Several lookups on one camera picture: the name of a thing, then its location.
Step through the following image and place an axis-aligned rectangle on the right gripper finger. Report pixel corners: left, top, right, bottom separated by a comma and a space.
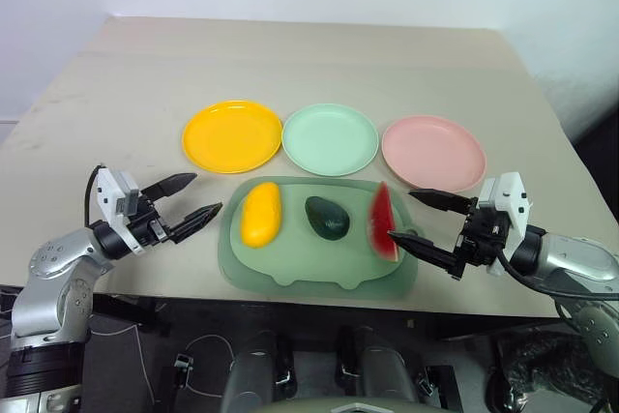
407, 187, 473, 215
387, 231, 461, 280

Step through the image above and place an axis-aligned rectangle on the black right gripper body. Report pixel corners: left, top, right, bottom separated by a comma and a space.
453, 194, 516, 281

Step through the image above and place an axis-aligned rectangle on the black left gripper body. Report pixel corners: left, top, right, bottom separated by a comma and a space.
127, 190, 175, 250

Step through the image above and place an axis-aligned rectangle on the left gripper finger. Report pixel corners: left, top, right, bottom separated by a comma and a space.
168, 201, 224, 246
139, 171, 199, 202

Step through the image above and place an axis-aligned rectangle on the pink plate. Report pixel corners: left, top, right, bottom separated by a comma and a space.
381, 115, 487, 194

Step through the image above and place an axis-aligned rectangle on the yellow plate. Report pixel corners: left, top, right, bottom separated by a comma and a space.
182, 100, 284, 175

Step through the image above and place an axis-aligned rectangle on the light green plate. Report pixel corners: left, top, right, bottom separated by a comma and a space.
281, 103, 380, 178

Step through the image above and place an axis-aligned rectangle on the red watermelon slice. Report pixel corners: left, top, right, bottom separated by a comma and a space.
367, 181, 401, 263

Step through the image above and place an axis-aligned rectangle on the yellow mango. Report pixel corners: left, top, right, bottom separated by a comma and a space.
240, 181, 283, 249

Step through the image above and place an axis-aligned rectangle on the dark green avocado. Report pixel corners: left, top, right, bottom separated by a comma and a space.
304, 195, 351, 241

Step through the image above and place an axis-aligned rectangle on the green silicone tray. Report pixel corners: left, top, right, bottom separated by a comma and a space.
217, 177, 420, 301

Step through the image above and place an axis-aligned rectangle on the dark grey rounded shape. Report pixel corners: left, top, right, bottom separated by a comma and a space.
220, 330, 297, 413
337, 325, 429, 413

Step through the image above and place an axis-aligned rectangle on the black crumpled plastic bag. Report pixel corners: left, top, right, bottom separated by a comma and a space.
496, 329, 604, 407

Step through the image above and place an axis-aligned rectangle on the khaki rounded robot torso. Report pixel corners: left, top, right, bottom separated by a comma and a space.
260, 394, 393, 413

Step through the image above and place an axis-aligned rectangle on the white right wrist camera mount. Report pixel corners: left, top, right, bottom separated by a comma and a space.
478, 171, 536, 275

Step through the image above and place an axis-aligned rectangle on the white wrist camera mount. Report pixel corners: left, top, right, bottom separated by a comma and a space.
94, 165, 145, 258
478, 171, 536, 275

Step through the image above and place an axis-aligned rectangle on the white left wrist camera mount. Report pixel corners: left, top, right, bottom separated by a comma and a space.
94, 165, 145, 258

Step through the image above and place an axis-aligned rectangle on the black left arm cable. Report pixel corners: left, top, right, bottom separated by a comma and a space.
82, 164, 106, 230

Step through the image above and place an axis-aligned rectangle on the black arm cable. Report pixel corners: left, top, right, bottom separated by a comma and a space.
82, 164, 106, 230
495, 243, 619, 320

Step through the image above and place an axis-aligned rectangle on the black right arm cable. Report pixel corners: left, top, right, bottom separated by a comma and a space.
495, 243, 619, 320

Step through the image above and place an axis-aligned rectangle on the thin white cord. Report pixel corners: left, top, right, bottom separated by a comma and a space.
185, 334, 234, 362

